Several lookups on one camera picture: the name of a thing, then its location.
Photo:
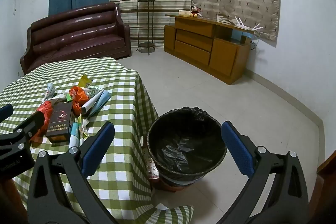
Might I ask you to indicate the red plastic bag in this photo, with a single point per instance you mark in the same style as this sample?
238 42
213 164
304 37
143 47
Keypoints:
47 111

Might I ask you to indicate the black metal plant stand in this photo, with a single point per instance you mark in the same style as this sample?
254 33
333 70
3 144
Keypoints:
147 47

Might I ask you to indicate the mouse plush toy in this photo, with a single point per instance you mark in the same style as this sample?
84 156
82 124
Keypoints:
194 12

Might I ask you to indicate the white blue tube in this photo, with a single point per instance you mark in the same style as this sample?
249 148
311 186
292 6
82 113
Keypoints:
74 136

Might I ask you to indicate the floral patterned cloth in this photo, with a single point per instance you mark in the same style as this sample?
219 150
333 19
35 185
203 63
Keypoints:
151 166

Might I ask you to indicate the dark brown leather sofa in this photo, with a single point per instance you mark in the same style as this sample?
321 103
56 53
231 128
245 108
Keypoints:
78 35

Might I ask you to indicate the white router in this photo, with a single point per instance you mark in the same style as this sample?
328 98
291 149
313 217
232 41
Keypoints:
244 26

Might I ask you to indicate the clear plastic wrap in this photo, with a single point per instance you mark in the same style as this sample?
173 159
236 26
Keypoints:
224 18

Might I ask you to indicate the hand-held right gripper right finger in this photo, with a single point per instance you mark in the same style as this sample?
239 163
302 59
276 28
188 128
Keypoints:
236 148

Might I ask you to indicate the bin with black bag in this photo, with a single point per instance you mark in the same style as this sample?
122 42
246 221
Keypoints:
189 134

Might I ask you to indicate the orange plastic bag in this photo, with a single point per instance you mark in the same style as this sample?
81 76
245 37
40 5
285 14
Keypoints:
78 94

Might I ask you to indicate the dark cigarette box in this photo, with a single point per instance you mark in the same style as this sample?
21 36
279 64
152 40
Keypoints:
61 119

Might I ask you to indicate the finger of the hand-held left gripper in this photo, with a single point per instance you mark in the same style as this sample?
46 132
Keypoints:
5 111
29 125

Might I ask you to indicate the white folded paper packet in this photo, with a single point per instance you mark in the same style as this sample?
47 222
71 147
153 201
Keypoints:
50 90

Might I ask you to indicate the green checkered tablecloth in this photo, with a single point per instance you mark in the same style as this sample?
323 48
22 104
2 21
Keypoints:
118 87

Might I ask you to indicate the beige tissue box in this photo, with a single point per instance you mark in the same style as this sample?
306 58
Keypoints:
184 12

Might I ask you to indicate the wooden cabinet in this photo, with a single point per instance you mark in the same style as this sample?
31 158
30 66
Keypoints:
194 43

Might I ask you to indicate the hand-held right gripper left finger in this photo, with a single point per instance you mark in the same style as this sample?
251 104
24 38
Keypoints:
98 148

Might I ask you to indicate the brown wooden furniture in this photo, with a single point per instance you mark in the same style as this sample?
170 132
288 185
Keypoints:
326 182

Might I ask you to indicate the yellow snack wrapper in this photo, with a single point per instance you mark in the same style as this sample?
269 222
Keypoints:
85 81

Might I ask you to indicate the white paper piece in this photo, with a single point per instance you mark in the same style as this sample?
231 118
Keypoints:
162 207

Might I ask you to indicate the green leaf print packet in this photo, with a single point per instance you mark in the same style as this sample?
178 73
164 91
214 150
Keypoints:
92 92

